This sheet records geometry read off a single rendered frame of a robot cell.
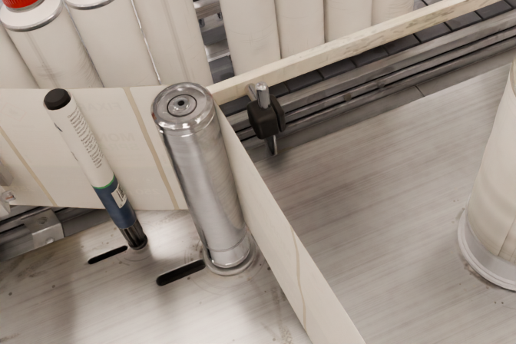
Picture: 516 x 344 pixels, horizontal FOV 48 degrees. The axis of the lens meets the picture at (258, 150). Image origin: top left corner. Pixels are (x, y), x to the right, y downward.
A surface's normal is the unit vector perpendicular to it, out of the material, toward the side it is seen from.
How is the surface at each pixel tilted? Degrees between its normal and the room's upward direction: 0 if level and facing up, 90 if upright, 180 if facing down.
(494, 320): 0
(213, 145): 90
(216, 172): 90
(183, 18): 90
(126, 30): 90
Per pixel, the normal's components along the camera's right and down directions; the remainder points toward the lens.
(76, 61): 0.89, 0.30
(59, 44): 0.74, 0.47
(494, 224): -0.84, 0.47
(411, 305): -0.11, -0.61
